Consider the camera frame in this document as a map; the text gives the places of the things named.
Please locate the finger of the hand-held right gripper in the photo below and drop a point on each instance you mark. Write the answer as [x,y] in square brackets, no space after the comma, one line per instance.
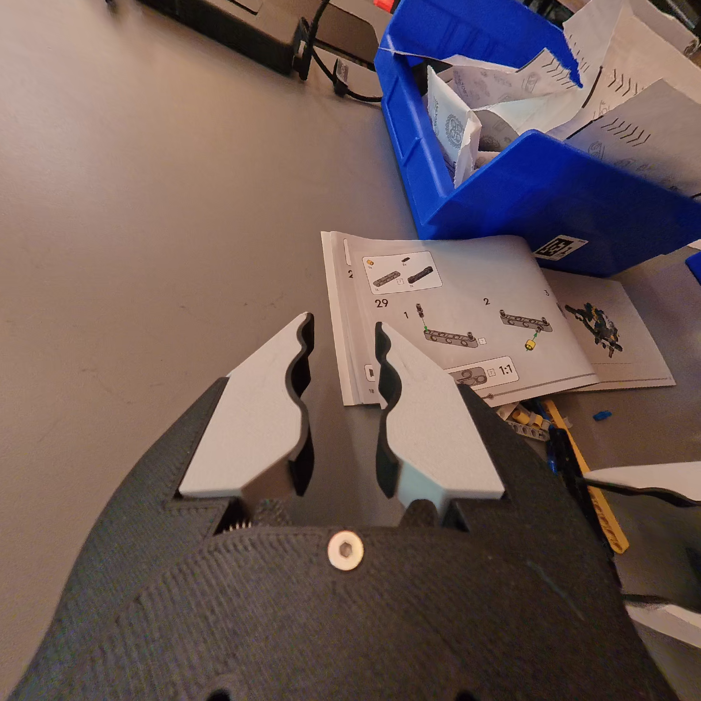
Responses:
[657,479]
[676,630]

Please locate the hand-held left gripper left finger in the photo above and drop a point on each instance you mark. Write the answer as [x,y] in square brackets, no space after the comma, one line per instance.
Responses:
[249,421]

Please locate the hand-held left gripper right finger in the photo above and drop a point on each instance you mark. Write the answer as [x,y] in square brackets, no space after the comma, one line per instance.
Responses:
[441,438]

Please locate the long yellow lego beam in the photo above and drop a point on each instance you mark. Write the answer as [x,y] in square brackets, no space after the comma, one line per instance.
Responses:
[605,515]

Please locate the pile of lego pieces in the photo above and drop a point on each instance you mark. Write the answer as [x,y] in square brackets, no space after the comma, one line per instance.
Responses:
[528,424]

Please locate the black lego beam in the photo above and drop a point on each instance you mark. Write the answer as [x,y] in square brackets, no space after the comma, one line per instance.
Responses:
[569,460]

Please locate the lego instruction booklet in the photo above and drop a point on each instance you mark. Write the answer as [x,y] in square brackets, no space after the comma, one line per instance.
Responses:
[471,301]

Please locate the blue plastic bin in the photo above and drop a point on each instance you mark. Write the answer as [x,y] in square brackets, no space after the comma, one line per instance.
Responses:
[547,191]
[694,268]

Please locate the small white printed paper bag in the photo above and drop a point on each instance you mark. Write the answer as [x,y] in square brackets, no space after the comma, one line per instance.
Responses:
[452,128]

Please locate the large white paper bag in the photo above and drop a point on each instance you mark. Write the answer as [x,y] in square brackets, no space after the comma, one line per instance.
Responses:
[630,44]
[646,131]

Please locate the torn white paper bag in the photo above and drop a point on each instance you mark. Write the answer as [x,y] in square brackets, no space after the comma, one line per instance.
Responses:
[520,82]

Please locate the black electronic box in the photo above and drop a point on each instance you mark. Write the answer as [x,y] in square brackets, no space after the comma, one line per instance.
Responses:
[246,27]

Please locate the red object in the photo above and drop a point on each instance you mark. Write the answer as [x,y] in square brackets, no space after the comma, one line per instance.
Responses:
[384,5]

